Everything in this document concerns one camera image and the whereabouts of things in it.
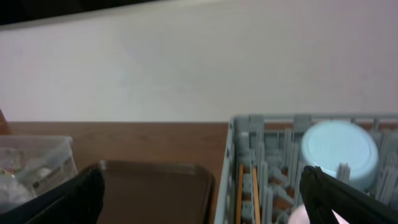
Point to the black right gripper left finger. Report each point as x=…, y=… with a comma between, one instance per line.
x=79, y=200

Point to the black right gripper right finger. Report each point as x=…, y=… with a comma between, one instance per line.
x=325, y=196

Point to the pink plastic cup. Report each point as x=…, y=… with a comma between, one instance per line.
x=300, y=216

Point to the light blue bowl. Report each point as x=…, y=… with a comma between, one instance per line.
x=328, y=144

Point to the wooden chopstick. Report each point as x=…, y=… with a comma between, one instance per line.
x=257, y=215
x=239, y=195

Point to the clear plastic waste bin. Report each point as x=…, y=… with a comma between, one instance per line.
x=33, y=165

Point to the grey dishwasher rack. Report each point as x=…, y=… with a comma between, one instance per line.
x=271, y=144

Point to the brown serving tray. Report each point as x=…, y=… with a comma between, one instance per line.
x=142, y=192

